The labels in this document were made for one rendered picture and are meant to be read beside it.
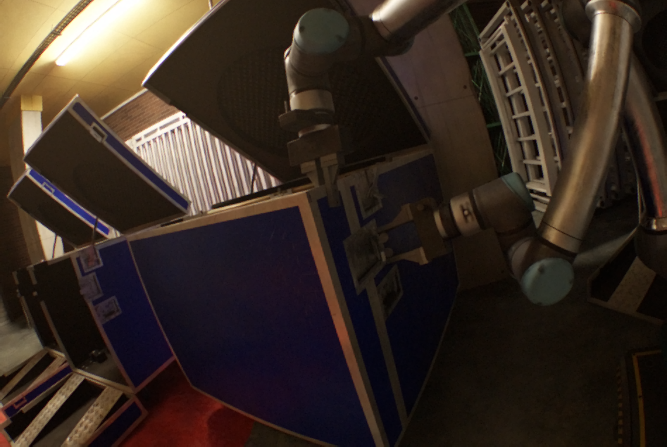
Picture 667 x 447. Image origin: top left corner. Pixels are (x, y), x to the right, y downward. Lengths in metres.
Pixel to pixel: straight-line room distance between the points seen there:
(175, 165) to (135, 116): 2.37
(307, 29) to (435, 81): 1.45
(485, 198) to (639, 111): 0.42
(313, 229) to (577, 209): 0.46
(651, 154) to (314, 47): 0.74
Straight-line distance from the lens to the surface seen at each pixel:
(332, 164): 0.58
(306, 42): 0.53
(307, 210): 0.55
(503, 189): 0.61
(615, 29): 0.60
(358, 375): 0.70
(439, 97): 1.89
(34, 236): 4.73
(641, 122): 0.77
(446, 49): 1.99
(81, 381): 2.33
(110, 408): 1.87
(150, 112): 5.43
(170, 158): 3.59
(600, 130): 0.53
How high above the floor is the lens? 0.98
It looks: 5 degrees down
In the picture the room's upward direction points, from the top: 15 degrees counter-clockwise
